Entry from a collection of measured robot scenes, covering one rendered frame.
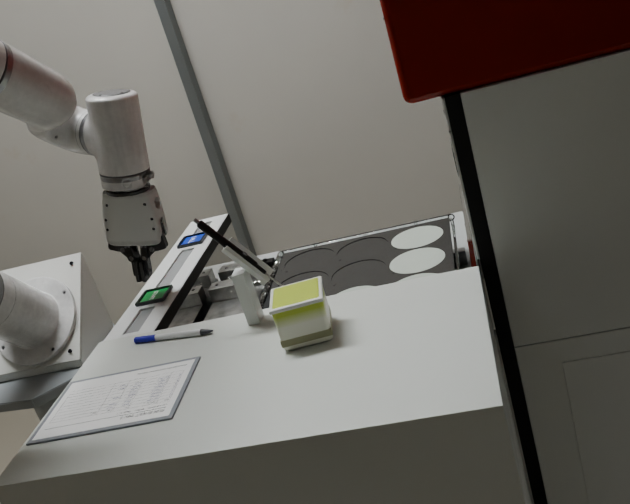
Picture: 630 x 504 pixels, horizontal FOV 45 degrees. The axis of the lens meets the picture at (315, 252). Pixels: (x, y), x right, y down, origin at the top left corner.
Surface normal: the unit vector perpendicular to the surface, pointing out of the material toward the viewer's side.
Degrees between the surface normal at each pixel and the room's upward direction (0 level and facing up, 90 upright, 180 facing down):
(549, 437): 90
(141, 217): 91
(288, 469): 90
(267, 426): 0
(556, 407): 90
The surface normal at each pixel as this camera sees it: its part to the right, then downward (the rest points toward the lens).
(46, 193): -0.22, 0.42
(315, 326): 0.02, 0.37
